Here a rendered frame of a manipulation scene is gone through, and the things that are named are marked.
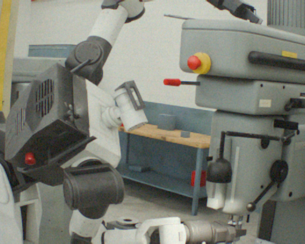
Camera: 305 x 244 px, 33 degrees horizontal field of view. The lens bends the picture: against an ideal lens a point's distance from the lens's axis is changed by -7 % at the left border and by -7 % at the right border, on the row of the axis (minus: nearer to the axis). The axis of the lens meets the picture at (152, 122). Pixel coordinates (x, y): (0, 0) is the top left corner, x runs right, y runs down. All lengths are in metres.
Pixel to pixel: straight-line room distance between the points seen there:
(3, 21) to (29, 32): 8.35
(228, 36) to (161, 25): 6.69
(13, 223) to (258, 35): 0.97
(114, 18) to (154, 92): 6.39
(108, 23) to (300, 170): 0.79
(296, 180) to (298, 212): 0.28
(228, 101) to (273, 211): 0.66
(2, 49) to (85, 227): 1.67
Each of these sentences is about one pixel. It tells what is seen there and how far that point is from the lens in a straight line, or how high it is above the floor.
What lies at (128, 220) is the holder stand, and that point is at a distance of 2.18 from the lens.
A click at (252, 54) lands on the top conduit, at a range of 1.45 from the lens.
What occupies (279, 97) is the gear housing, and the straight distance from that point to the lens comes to 1.62.
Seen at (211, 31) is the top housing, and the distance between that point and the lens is 1.51.
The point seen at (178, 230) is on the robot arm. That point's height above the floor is 1.27.
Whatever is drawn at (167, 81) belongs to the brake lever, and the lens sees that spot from 1.56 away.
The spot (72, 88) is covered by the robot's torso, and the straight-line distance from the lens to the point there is 1.53.
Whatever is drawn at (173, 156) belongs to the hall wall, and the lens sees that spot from 7.88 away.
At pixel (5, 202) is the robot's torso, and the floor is 1.28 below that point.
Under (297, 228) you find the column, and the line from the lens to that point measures 2.06.
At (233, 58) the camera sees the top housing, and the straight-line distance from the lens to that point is 1.46.
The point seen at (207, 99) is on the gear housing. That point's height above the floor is 1.66.
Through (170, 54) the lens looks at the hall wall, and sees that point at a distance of 7.95.
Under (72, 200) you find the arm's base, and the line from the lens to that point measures 1.43.
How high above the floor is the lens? 1.75
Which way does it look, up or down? 6 degrees down
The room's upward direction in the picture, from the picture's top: 4 degrees clockwise
